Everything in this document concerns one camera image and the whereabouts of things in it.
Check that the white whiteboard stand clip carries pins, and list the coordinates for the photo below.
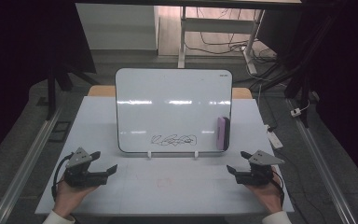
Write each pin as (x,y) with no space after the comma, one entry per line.
(149,155)
(196,155)

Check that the white desk frame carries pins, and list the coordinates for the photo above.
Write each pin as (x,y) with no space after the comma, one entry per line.
(217,25)

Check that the aluminium rail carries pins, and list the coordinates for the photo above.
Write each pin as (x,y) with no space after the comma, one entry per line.
(321,165)
(24,168)

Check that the white whiteboard with scribble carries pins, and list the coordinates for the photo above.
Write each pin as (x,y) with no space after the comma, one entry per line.
(167,118)

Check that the black floor socket plate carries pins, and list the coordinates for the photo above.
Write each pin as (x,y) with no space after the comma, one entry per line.
(60,131)

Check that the black tripod stand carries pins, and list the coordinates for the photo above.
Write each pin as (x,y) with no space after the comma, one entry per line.
(52,90)

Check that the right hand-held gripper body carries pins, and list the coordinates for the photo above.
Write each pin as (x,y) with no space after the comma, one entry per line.
(258,175)

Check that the black metal stand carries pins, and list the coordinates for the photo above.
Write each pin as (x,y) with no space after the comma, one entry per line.
(301,84)

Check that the purple whiteboard eraser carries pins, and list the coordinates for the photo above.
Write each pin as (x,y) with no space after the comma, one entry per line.
(220,133)

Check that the dark curtain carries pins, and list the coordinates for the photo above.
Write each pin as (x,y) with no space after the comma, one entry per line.
(341,77)
(15,62)

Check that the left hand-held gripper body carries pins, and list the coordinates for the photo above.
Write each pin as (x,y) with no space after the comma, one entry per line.
(77,175)

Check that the small white plug adapter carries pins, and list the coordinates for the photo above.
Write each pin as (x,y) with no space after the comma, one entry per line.
(296,112)

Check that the white power strip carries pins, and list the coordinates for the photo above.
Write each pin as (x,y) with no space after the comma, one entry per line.
(274,138)

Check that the person's right hand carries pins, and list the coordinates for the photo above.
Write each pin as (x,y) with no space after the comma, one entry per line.
(270,197)

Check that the person's left hand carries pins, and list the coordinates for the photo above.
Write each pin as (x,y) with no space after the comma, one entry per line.
(66,199)

